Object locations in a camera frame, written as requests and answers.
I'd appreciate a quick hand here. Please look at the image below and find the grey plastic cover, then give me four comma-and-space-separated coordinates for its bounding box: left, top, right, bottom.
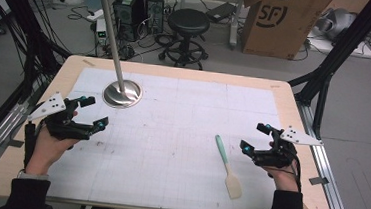
313, 5, 359, 45

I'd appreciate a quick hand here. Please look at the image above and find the grey tape strip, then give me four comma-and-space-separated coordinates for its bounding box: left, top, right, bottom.
308, 174, 330, 188
0, 137, 25, 150

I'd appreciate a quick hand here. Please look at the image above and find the black round stool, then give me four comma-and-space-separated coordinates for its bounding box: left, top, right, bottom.
156, 5, 213, 72

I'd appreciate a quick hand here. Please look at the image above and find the white grid mat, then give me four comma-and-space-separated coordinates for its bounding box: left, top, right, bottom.
46, 64, 287, 209

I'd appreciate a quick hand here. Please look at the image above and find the grey wristband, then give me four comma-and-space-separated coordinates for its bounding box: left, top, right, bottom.
16, 168, 51, 182

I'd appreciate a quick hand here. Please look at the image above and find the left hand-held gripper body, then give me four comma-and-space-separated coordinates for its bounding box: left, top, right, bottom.
24, 89, 97, 143

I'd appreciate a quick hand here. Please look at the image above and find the teal-handled beige spatula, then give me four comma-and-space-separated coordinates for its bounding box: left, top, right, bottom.
209, 134, 248, 201

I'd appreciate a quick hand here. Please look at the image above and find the person's left hand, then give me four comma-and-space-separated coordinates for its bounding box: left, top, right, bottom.
24, 125, 81, 179

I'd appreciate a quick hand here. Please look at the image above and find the person's right hand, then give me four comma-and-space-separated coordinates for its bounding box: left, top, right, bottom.
259, 163, 302, 194

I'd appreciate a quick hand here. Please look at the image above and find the metal stand with round base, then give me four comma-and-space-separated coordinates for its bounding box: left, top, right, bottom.
72, 0, 152, 111

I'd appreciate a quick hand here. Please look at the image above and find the small white power unit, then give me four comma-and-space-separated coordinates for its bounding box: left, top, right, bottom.
94, 17, 110, 46

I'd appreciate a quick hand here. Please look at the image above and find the black metal frame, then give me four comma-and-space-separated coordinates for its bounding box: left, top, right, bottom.
283, 0, 371, 144

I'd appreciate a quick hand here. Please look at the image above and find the black flat device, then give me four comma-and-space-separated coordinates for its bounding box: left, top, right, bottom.
205, 0, 239, 25

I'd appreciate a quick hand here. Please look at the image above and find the bundle of black cables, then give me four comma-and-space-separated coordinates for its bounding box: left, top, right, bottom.
0, 0, 77, 104

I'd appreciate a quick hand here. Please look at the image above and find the black computer tower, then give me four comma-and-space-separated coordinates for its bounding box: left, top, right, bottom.
109, 0, 147, 44
140, 0, 167, 35

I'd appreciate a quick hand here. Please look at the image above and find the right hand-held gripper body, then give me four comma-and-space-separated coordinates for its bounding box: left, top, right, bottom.
251, 122, 326, 172

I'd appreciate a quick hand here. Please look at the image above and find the white table leg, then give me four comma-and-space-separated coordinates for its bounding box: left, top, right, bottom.
227, 0, 245, 52

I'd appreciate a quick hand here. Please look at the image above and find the white power strip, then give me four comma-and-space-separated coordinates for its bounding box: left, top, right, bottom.
85, 7, 106, 24

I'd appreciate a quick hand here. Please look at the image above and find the large cardboard box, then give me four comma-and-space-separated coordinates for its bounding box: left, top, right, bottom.
237, 0, 337, 64

